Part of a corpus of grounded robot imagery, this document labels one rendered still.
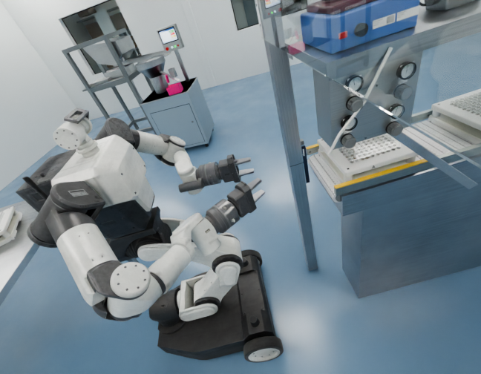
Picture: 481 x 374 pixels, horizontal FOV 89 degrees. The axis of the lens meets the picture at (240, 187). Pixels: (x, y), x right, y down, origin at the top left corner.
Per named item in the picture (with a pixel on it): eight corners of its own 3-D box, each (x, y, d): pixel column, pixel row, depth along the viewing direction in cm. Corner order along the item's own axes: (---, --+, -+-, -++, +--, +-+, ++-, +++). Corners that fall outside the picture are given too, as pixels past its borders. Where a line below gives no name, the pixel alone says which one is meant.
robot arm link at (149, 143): (166, 156, 128) (125, 148, 110) (177, 133, 124) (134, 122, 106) (178, 168, 122) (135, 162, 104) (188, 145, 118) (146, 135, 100)
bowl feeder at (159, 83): (145, 99, 308) (130, 67, 285) (155, 89, 335) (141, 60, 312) (181, 89, 297) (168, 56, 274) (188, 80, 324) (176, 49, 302)
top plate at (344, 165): (375, 125, 99) (376, 120, 98) (419, 155, 80) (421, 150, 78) (317, 143, 100) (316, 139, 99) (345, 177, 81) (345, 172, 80)
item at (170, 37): (178, 85, 316) (155, 30, 278) (180, 83, 324) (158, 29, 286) (194, 81, 311) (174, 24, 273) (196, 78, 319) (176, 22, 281)
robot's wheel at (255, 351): (243, 365, 127) (245, 349, 115) (242, 354, 131) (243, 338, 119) (280, 360, 130) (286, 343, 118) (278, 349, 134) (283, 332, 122)
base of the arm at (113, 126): (117, 169, 103) (87, 159, 95) (119, 147, 109) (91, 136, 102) (135, 148, 95) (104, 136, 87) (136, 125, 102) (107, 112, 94)
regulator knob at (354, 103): (350, 115, 59) (350, 97, 57) (345, 111, 61) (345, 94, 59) (364, 110, 59) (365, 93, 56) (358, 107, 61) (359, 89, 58)
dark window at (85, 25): (95, 75, 556) (59, 18, 488) (95, 75, 557) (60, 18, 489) (146, 58, 527) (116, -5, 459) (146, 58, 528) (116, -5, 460)
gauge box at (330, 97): (332, 151, 68) (329, 76, 55) (318, 134, 76) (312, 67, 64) (412, 126, 66) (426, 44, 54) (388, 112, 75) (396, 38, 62)
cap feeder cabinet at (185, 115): (168, 156, 342) (139, 105, 296) (178, 136, 386) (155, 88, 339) (210, 147, 329) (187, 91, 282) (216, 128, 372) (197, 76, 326)
